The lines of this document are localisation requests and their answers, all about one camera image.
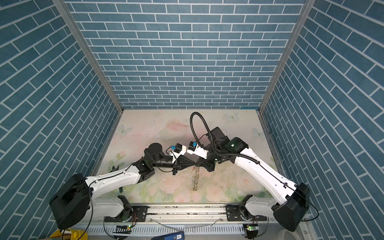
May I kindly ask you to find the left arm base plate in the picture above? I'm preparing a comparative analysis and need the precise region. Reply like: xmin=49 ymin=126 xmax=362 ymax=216
xmin=105 ymin=206 xmax=149 ymax=224

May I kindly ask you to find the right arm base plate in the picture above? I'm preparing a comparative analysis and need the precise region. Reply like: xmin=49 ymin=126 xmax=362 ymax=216
xmin=225 ymin=205 xmax=256 ymax=222

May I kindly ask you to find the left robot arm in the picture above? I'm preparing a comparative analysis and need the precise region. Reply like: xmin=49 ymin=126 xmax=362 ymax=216
xmin=49 ymin=142 xmax=198 ymax=230

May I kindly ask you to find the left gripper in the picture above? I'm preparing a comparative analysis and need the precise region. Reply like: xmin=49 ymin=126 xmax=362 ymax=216
xmin=150 ymin=156 xmax=194 ymax=177

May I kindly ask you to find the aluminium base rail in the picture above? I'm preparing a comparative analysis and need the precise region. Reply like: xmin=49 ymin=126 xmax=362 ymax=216
xmin=71 ymin=204 xmax=270 ymax=238

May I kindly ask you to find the white tape roll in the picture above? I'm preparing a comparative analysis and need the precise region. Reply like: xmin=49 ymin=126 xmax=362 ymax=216
xmin=277 ymin=230 xmax=301 ymax=240

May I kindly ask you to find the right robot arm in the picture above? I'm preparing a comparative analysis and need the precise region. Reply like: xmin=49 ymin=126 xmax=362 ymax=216
xmin=190 ymin=112 xmax=313 ymax=232

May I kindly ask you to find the yellow tape dispenser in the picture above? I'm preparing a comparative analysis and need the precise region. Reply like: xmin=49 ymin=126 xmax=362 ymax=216
xmin=49 ymin=229 xmax=88 ymax=240

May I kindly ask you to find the blue stapler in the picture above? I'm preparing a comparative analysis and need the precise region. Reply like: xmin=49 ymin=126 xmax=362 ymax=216
xmin=151 ymin=231 xmax=185 ymax=240

